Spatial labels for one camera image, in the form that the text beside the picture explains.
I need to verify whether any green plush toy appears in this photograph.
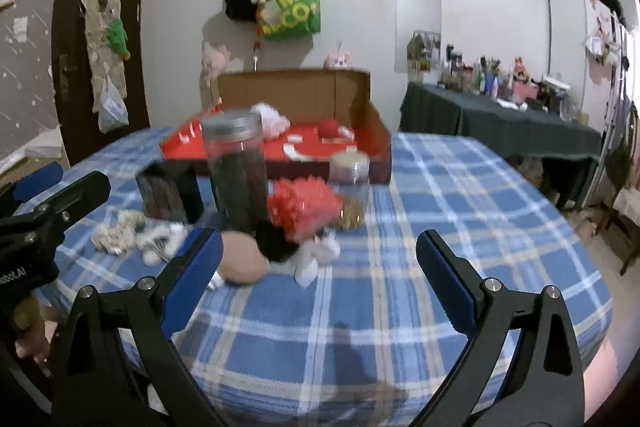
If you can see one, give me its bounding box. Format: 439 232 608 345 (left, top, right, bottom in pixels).
107 19 132 58

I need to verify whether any small clear plastic jar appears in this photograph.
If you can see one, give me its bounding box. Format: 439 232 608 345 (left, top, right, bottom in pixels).
328 151 371 229

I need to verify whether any white fluffy cloth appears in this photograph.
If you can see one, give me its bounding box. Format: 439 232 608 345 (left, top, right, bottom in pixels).
250 103 291 138

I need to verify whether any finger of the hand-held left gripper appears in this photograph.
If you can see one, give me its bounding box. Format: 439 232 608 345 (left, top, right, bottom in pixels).
17 171 112 233
0 162 65 215

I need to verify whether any cardboard box with red inside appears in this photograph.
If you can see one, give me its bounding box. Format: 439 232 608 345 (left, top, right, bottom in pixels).
160 69 393 185

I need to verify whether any tall glass jar metal lid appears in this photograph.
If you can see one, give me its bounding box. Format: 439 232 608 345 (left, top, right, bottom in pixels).
201 111 271 233

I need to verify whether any red plastic bag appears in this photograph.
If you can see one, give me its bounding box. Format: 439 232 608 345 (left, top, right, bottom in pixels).
266 179 343 240

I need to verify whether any pale pink plush toy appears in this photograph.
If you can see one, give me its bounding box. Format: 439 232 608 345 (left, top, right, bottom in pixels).
202 42 230 88

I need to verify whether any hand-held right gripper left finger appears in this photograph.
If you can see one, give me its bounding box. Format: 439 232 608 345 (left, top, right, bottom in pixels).
50 227 225 427

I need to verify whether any row of bottles and trinkets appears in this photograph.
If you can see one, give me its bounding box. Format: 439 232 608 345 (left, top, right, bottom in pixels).
407 32 581 120

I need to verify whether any side table with dark cloth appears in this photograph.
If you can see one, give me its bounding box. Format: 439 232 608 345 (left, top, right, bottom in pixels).
400 82 603 210

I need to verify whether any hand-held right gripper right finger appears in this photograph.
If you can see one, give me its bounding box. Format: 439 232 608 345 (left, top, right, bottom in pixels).
415 229 586 427

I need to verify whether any beige hanging cloth organizer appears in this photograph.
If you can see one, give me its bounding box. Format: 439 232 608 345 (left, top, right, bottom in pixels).
80 0 128 112

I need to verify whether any clear plastic bag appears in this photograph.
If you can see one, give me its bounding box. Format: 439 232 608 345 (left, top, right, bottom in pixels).
98 77 130 132

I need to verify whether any blue plaid tablecloth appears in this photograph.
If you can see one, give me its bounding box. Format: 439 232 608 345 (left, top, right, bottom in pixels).
15 127 613 427

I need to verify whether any white sock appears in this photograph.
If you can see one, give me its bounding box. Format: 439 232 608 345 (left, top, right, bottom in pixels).
295 232 341 286

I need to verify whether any dark brown door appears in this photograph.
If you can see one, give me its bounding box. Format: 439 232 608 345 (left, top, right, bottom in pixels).
51 0 153 168

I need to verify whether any wall mirror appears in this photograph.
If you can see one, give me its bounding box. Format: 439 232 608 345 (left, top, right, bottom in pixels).
393 0 443 75

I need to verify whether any person's left hand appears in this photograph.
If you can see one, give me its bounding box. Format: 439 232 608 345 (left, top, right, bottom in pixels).
12 294 53 360

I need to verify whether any dark patterned box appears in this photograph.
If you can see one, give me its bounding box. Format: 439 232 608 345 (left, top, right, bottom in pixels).
136 162 205 224

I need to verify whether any white refrigerator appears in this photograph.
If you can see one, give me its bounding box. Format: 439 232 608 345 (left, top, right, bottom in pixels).
547 0 628 118

